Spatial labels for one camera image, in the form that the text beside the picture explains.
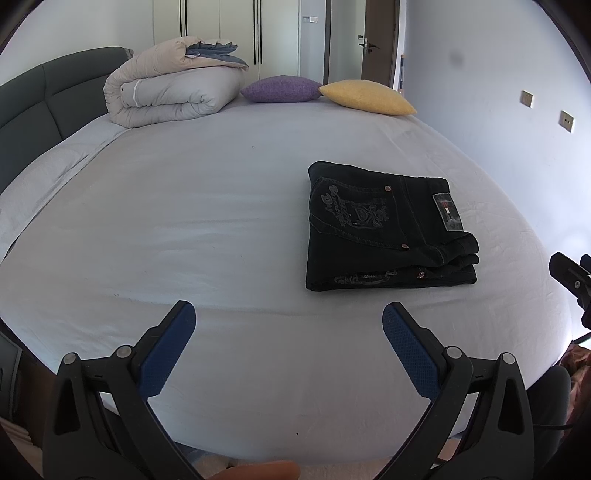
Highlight person's left hand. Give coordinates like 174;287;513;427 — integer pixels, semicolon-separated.
217;460;301;480

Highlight purple pillow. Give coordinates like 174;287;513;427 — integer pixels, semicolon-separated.
240;76;324;103

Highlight white-sheeted bed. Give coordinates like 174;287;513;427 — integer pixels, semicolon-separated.
0;95;580;467

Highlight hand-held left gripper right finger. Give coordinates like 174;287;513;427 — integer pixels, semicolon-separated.
374;301;536;480

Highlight dark grey headboard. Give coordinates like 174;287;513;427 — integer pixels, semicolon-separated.
0;46;134;195

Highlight brown wooden door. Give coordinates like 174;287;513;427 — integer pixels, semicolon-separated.
361;0;400;89

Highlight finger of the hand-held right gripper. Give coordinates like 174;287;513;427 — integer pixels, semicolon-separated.
549;251;591;326

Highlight cream wardrobe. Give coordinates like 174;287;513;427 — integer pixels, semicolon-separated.
134;0;301;79

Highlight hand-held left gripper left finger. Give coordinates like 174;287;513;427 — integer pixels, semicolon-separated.
42;300;204;480

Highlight black denim pants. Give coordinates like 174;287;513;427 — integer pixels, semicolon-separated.
305;161;481;292

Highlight brown patterned cloth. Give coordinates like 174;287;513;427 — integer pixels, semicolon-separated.
561;344;591;416

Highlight yellow pillow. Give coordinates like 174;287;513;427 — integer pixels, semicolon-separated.
318;79;417;116

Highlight folded beige duvet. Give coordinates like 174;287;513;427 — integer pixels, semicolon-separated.
103;36;250;129

